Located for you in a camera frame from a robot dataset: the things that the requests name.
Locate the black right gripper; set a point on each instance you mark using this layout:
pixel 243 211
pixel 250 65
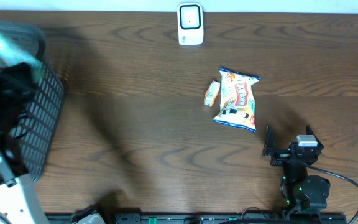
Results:
pixel 281 155

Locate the yellow blue snack bag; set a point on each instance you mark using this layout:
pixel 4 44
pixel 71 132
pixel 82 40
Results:
pixel 237 103

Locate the small orange white packet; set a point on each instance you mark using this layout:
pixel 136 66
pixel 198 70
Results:
pixel 211 93

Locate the teal candy pouch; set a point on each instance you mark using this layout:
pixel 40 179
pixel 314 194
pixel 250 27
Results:
pixel 11 54

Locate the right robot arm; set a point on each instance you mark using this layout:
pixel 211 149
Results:
pixel 306 194

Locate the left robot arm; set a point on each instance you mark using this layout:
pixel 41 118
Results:
pixel 18 200

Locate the white barcode scanner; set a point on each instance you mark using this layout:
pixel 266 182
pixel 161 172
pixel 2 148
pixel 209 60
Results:
pixel 190 24

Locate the grey plastic shopping basket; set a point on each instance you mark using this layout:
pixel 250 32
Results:
pixel 36 132

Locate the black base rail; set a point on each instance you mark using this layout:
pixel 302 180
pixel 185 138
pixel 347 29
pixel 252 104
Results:
pixel 137 218

